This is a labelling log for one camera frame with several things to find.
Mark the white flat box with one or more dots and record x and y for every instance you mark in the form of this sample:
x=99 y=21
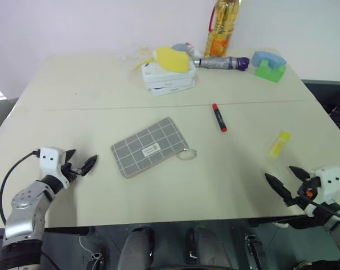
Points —
x=170 y=83
x=170 y=91
x=156 y=73

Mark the small white red bottle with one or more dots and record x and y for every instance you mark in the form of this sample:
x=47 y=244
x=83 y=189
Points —
x=194 y=51

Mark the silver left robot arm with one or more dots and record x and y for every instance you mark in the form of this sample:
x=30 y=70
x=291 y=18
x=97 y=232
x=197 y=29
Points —
x=20 y=213

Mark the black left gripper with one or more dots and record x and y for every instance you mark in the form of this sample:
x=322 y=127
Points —
x=70 y=172

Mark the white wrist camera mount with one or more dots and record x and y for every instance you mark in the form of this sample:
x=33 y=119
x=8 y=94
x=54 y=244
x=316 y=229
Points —
x=49 y=161
x=329 y=182

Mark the grey checked pouch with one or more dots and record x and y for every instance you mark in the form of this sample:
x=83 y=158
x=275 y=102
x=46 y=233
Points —
x=147 y=146

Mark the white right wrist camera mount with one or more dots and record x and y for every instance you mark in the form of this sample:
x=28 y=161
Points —
x=329 y=182

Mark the yellow glue stick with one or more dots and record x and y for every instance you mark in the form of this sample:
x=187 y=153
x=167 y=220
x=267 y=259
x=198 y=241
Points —
x=279 y=144

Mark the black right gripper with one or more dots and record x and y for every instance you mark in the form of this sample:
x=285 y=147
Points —
x=306 y=189

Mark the folded grey purple umbrella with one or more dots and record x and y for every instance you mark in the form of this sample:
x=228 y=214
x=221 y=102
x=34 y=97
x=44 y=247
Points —
x=220 y=62

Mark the clear plastic bag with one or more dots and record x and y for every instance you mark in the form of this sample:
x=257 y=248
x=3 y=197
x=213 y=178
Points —
x=136 y=53

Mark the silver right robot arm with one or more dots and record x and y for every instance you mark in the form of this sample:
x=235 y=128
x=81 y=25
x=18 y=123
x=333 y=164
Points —
x=334 y=225

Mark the dark rounded shape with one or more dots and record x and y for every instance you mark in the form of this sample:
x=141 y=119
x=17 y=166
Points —
x=206 y=247
x=137 y=247

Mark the cooking oil bottle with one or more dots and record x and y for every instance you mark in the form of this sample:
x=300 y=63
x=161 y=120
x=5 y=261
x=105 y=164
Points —
x=222 y=28

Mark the yellow sponge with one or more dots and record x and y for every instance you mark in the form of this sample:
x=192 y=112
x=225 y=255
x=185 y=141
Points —
x=171 y=60

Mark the black table frame bar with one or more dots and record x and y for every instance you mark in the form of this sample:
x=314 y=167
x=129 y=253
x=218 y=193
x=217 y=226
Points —
x=71 y=231

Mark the black side furniture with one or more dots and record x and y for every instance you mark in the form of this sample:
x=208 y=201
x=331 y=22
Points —
x=331 y=101

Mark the yellow banana toy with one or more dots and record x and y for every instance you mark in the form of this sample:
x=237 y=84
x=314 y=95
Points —
x=143 y=64

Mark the red marker pen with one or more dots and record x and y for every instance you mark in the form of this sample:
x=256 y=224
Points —
x=219 y=118

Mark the blue foam arch block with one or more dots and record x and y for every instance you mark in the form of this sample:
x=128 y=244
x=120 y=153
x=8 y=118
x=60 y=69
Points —
x=267 y=58

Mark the green foam block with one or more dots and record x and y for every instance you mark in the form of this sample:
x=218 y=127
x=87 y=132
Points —
x=268 y=73

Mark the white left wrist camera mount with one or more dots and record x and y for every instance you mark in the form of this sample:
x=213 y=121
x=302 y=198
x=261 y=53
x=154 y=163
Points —
x=49 y=161

